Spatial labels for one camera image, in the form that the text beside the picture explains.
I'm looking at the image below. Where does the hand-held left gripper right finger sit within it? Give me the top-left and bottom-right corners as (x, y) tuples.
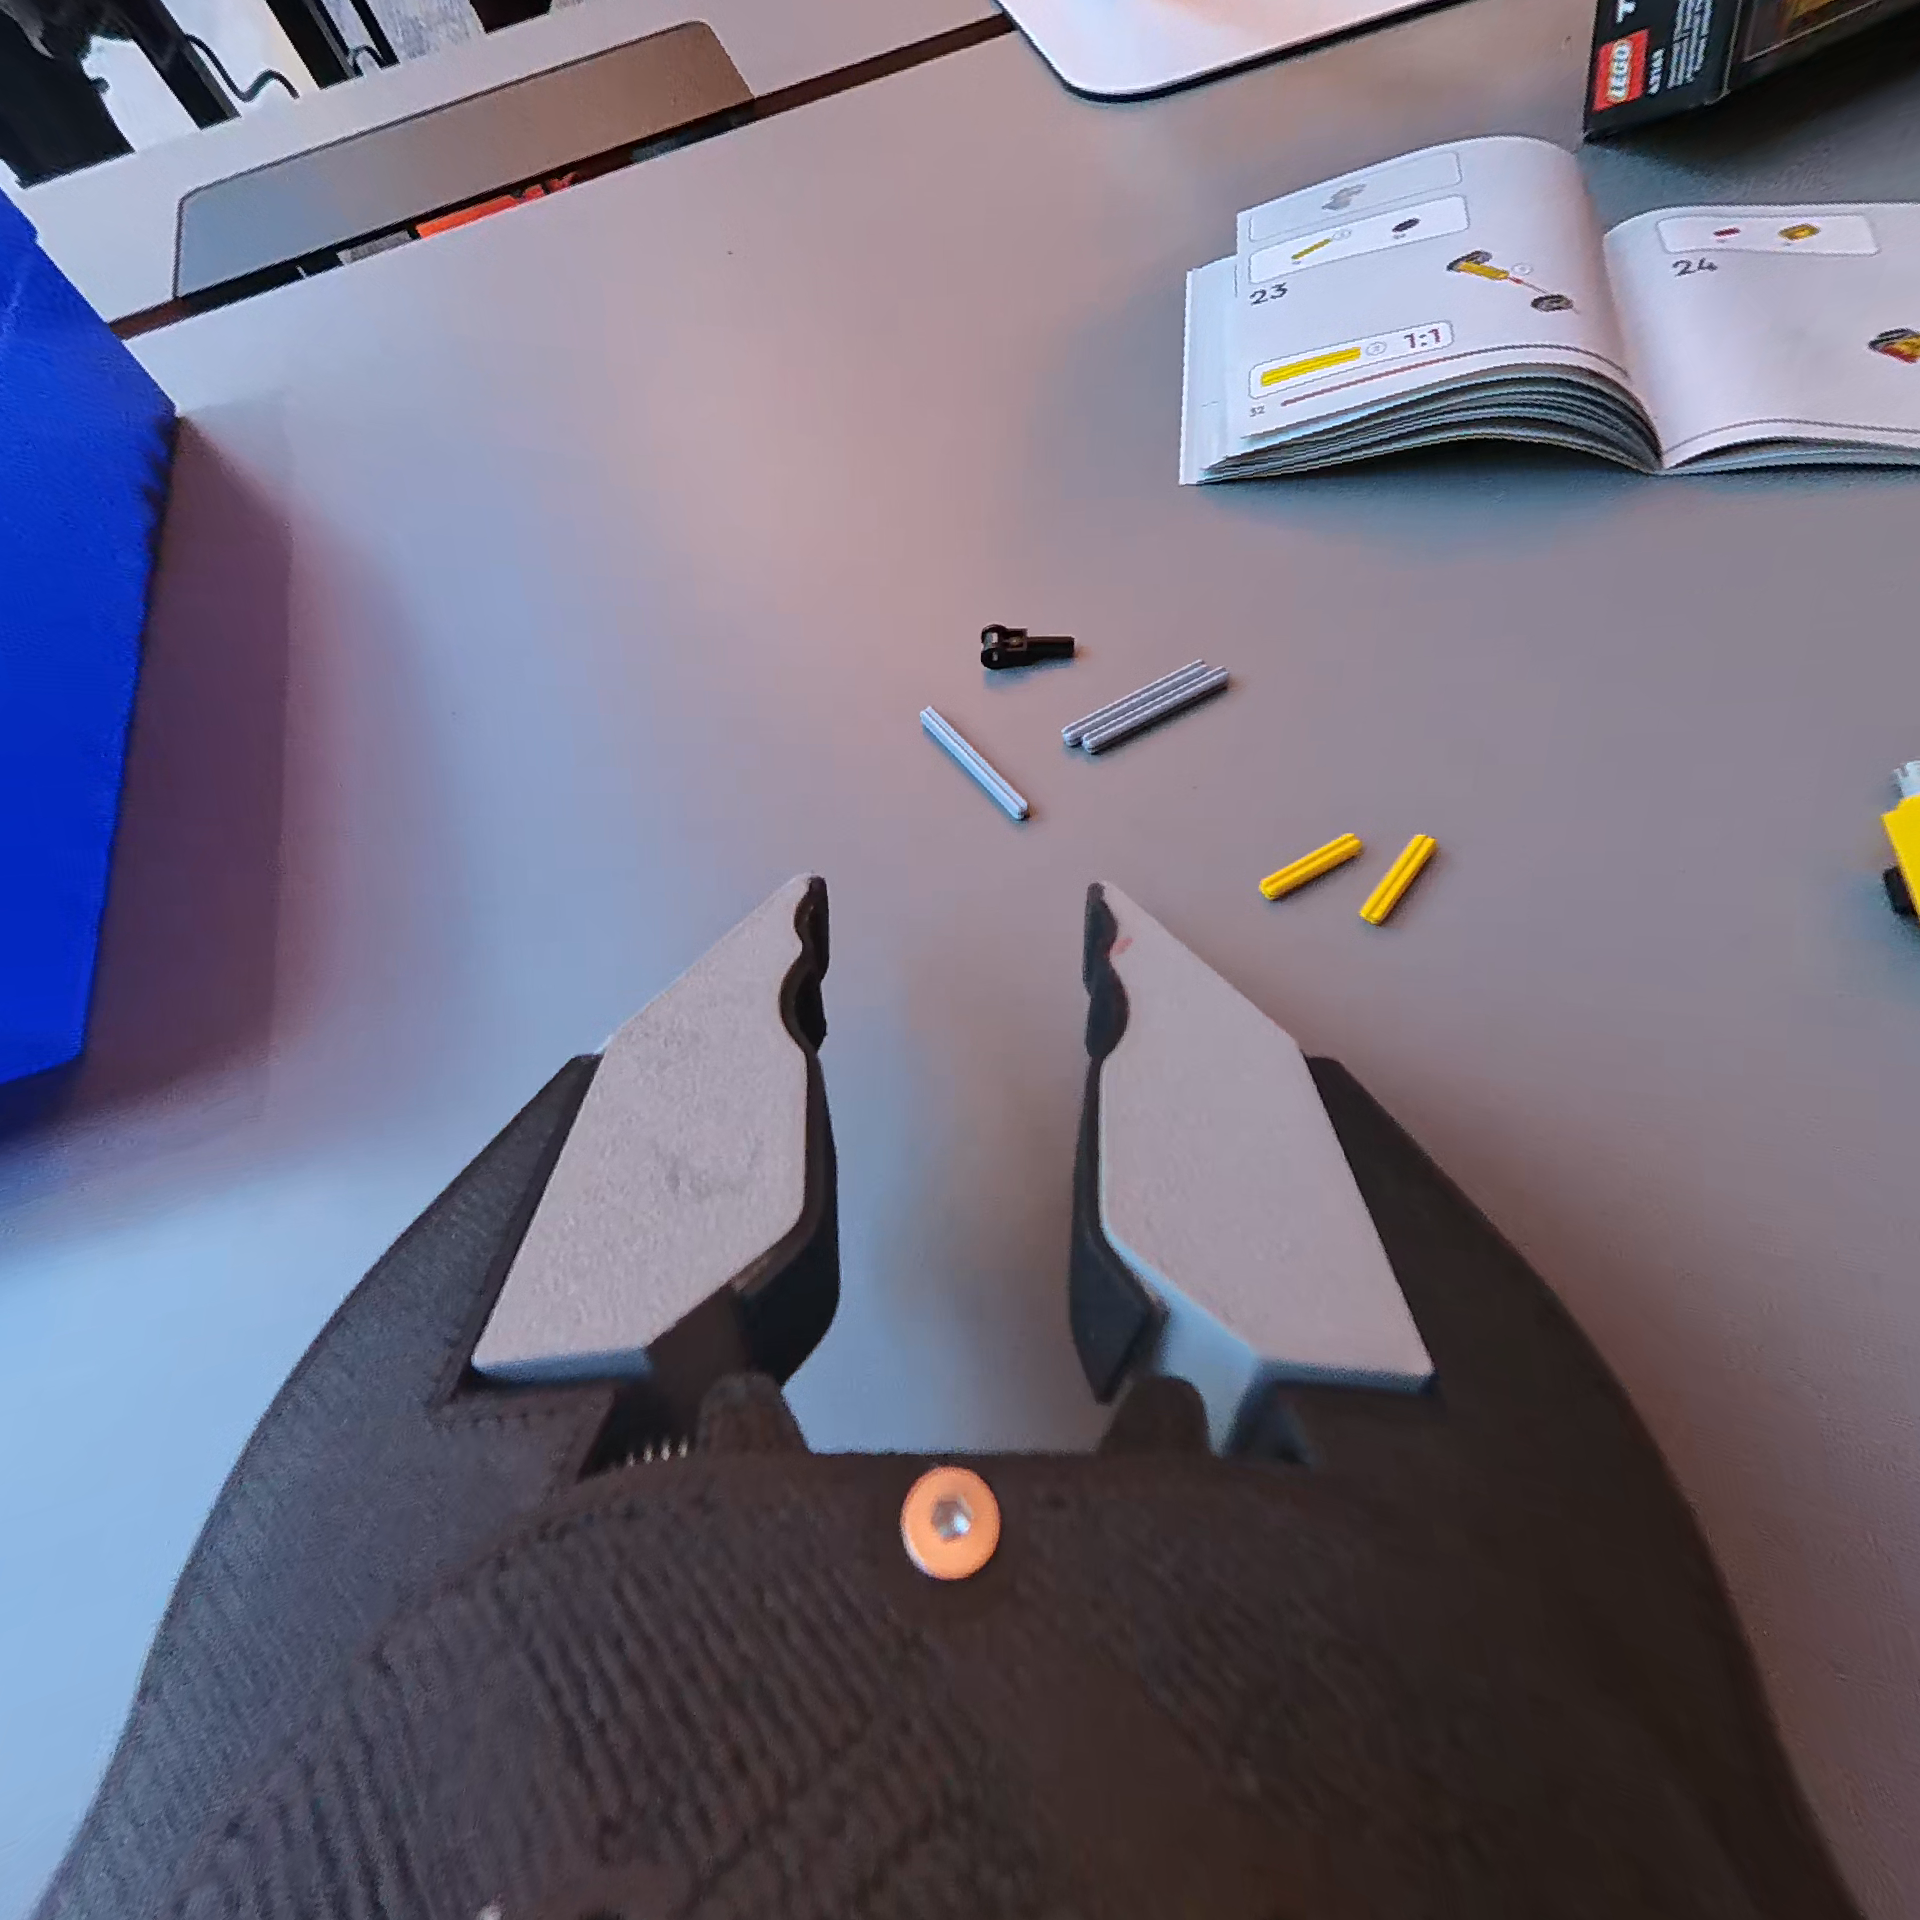
(1068, 879), (1438, 1457)

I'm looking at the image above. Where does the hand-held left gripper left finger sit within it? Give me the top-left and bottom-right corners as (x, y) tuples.
(470, 873), (842, 1397)

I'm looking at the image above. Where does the blue plastic bin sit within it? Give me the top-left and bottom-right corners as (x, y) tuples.
(0, 188), (178, 1098)

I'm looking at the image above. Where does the yellow lego axle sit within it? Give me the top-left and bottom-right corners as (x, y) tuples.
(1359, 835), (1440, 926)
(1257, 831), (1364, 902)

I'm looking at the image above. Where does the light grey lego axle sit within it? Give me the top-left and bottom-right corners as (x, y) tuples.
(920, 703), (1033, 826)

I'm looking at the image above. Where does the lego instruction booklet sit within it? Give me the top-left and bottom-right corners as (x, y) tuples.
(1179, 135), (1920, 487)

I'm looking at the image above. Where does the lego set box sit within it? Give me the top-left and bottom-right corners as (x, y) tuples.
(1582, 0), (1920, 145)

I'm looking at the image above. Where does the desk cable flap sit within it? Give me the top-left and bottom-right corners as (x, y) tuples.
(176, 20), (755, 300)

